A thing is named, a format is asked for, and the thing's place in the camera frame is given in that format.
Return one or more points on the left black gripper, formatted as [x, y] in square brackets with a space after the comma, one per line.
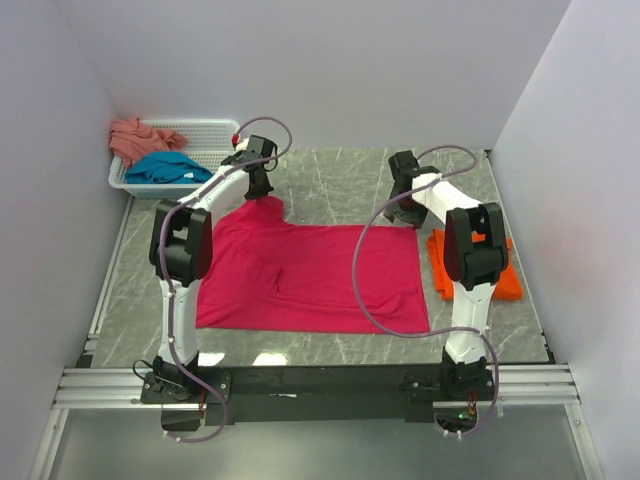
[256, 194]

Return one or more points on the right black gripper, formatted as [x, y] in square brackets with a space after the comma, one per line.
[417, 217]

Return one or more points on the magenta t-shirt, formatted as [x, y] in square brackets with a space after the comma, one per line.
[268, 274]

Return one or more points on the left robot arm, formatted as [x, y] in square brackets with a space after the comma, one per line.
[181, 252]

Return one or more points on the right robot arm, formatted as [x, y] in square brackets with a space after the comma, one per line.
[475, 255]

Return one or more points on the white plastic basket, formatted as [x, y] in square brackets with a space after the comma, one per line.
[209, 142]

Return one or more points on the teal blue t-shirt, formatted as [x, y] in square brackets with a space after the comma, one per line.
[169, 167]

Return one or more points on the salmon pink t-shirt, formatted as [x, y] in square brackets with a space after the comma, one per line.
[131, 140]

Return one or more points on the folded orange t-shirt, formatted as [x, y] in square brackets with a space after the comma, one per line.
[508, 288]

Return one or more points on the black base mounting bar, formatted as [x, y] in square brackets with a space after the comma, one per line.
[410, 392]

